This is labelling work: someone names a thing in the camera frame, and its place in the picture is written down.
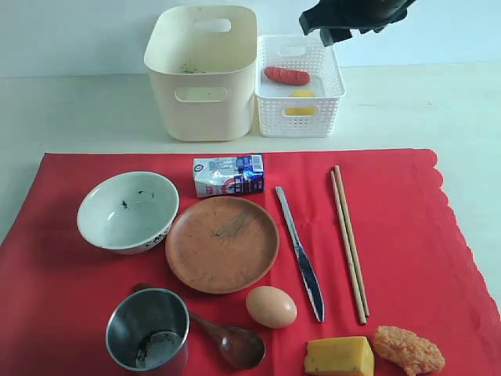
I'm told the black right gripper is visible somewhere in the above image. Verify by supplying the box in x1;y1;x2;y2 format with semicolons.
299;0;415;47

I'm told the red sausage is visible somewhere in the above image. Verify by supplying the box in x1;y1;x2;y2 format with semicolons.
264;67;311;86

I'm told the yellow lemon piece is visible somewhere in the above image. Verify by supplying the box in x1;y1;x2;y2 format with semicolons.
285;89;316;116

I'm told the yellow cheese wedge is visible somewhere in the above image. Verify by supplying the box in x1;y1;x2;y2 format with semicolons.
304;336;375;376

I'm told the orange fried chicken piece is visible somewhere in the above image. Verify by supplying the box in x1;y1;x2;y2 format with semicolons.
373;326;445;375

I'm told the white perforated plastic basket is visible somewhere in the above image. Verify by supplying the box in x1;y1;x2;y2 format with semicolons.
255;35;345;138

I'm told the cream plastic bin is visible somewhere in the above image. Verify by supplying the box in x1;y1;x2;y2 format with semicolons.
144;5;258;142

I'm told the blue white milk carton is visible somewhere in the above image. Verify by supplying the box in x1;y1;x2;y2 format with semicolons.
193;154;265;198

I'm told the brown wooden plate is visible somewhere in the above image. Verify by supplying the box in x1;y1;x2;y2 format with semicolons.
165;196;279;295

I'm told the silver table knife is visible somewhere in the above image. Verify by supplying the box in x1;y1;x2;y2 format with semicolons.
275;186;325;323

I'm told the white ceramic bowl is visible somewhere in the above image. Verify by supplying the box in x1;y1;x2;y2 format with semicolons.
77;171;180;255

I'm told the brown egg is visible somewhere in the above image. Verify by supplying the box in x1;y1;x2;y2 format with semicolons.
246;286;297;329

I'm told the dark wooden spoon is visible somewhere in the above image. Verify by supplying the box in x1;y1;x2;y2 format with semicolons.
132;283;266;370

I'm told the stainless steel cup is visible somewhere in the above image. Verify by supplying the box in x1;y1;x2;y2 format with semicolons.
105;287;189;375

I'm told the red table cloth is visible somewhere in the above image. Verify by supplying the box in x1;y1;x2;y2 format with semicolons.
1;149;500;375

